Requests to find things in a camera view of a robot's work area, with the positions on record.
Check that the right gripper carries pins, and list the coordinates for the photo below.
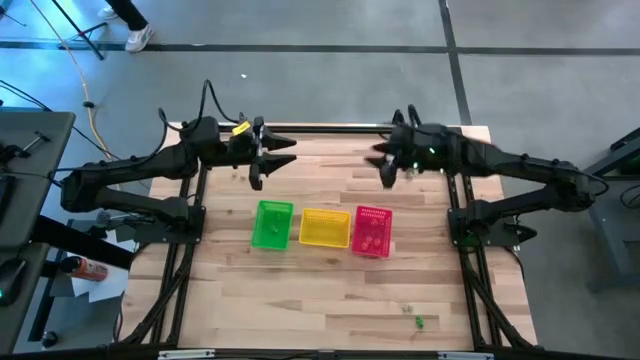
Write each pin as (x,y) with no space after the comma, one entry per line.
(420,147)

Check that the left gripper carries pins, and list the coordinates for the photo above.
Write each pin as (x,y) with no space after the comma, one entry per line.
(242,150)

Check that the small red decoration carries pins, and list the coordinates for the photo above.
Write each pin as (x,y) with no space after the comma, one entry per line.
(366,243)
(378,242)
(373,223)

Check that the small green skeleton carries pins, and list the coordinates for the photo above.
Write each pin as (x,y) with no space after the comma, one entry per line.
(419,322)
(273,228)

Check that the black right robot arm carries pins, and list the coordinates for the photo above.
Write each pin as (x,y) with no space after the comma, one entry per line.
(525,165)

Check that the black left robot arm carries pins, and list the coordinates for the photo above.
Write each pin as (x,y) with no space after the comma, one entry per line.
(140,165)

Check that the yellow tape label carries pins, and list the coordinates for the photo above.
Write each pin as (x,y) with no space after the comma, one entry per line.
(241,128)

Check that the red plastic basket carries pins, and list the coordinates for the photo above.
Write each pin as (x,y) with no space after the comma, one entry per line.
(382,220)

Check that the green plastic basket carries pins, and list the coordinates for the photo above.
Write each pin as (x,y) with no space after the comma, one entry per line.
(265,240)

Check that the yellow plastic basket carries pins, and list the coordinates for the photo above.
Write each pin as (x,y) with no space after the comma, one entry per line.
(325,228)

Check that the person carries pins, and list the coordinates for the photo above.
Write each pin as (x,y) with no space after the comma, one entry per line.
(135,35)

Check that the black beam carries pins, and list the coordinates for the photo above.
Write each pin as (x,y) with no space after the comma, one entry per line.
(80,242)

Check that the white paper sheets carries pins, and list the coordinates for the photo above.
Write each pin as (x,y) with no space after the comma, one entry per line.
(107,287)

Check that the orange spray can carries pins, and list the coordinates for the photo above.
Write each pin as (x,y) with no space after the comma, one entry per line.
(87,270)

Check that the black tripod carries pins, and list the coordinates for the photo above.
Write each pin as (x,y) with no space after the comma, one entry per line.
(80,30)

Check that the grey desk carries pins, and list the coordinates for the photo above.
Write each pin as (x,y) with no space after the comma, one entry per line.
(35,175)
(20,320)

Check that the grey metal stand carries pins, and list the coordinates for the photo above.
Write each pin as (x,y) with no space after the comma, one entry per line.
(610,235)

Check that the black clamp tool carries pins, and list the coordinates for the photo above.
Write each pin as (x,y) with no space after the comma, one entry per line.
(20,149)

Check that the black round knob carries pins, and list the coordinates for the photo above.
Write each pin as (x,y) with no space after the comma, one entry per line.
(49,339)

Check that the black computer mouse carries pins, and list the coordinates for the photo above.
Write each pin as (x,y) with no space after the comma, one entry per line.
(11,280)

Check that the black frame clamp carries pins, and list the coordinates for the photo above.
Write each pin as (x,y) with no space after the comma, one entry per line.
(397,118)
(242,118)

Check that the silver metal bracket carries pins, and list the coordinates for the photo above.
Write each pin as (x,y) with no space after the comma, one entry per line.
(185,354)
(465,356)

